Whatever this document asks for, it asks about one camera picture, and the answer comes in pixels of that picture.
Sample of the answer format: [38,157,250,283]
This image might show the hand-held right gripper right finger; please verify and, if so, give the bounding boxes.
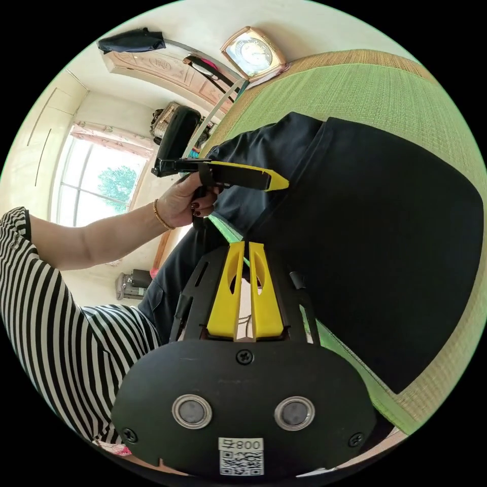
[249,241,285,339]

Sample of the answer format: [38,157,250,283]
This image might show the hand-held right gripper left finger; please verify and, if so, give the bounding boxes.
[206,241,246,340]

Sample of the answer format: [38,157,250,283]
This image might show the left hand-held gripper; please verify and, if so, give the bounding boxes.
[151,158,290,230]

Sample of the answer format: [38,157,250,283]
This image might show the black pants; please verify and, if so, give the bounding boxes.
[137,112,484,395]

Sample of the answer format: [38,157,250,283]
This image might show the person's left forearm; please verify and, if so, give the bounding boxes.
[28,199,176,271]

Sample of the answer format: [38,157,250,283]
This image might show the person's left hand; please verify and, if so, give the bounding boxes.
[156,173,226,230]

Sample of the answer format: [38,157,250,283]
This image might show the small grey heater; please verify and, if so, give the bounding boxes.
[115,268,153,301]

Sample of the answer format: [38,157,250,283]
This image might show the square gold-framed clock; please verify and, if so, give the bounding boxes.
[220,26,291,83]

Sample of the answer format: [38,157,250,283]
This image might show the carved wooden door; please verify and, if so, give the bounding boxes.
[101,48,244,115]

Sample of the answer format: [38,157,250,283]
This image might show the pink patterned curtain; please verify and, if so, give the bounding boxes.
[69,121,154,154]

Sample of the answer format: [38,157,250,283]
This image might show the person's body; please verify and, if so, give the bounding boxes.
[0,206,165,456]

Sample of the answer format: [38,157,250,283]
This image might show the window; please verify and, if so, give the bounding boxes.
[51,131,150,229]

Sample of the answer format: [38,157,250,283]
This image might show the dark garment on door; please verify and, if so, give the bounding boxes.
[96,27,167,54]

